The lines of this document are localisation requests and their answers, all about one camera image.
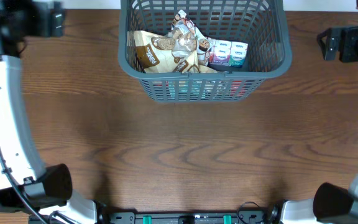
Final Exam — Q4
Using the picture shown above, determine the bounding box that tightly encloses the Kleenex tissue multipack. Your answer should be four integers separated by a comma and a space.
208, 38, 249, 67

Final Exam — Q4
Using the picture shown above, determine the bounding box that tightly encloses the dried mushroom bag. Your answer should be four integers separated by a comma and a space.
173, 52, 217, 73
134, 10, 212, 73

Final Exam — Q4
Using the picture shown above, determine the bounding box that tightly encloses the mint green wipes packet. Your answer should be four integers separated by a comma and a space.
167, 80, 227, 100

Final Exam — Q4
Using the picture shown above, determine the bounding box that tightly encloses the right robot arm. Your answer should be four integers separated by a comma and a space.
264, 0, 358, 223

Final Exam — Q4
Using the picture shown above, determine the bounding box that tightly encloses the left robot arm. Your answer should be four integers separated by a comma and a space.
0, 0, 110, 223

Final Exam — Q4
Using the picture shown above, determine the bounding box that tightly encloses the grey plastic laundry basket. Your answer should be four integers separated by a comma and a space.
118, 0, 292, 103

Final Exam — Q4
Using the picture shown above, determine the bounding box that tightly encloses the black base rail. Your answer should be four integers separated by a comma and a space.
27, 210, 267, 224

